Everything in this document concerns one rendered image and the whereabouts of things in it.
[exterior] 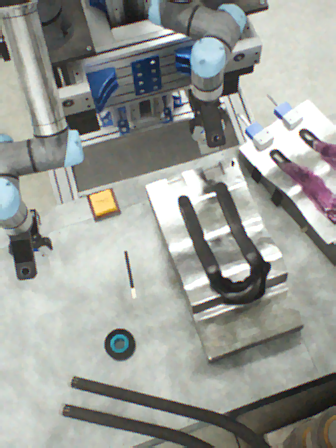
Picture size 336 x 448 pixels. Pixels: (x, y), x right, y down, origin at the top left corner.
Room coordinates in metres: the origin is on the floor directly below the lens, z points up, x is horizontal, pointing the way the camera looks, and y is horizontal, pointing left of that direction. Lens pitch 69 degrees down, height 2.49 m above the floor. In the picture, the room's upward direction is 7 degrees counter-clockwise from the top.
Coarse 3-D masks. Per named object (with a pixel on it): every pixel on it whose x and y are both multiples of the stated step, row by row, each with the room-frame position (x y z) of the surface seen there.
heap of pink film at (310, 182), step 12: (324, 144) 0.82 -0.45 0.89; (324, 156) 0.77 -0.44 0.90; (288, 168) 0.76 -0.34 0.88; (300, 168) 0.75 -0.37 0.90; (300, 180) 0.71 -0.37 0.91; (312, 180) 0.70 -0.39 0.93; (324, 180) 0.70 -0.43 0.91; (312, 192) 0.67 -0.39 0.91; (324, 192) 0.67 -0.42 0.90; (324, 204) 0.63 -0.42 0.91; (324, 216) 0.61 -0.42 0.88
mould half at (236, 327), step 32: (224, 160) 0.80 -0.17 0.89; (160, 192) 0.73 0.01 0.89; (192, 192) 0.72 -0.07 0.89; (160, 224) 0.64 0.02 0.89; (224, 224) 0.62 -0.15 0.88; (256, 224) 0.61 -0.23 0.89; (192, 256) 0.53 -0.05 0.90; (224, 256) 0.52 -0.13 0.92; (192, 288) 0.44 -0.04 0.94; (288, 288) 0.43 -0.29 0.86; (224, 320) 0.36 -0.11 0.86; (256, 320) 0.35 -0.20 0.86; (288, 320) 0.35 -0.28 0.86; (224, 352) 0.28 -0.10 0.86
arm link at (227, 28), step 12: (204, 12) 0.99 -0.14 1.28; (216, 12) 0.99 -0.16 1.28; (228, 12) 0.98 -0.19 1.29; (240, 12) 0.98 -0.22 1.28; (192, 24) 0.97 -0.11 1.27; (204, 24) 0.96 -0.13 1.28; (216, 24) 0.95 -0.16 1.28; (228, 24) 0.95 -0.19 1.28; (240, 24) 0.95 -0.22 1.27; (192, 36) 0.96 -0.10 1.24; (204, 36) 0.93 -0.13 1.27; (216, 36) 0.92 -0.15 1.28; (228, 36) 0.92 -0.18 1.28; (240, 36) 0.94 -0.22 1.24
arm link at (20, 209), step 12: (0, 180) 0.61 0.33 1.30; (12, 180) 0.62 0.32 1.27; (0, 192) 0.58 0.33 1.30; (12, 192) 0.58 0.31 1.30; (0, 204) 0.56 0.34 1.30; (12, 204) 0.56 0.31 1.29; (24, 204) 0.59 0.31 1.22; (0, 216) 0.54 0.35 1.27; (12, 216) 0.55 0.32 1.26; (24, 216) 0.56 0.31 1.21; (12, 228) 0.54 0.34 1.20
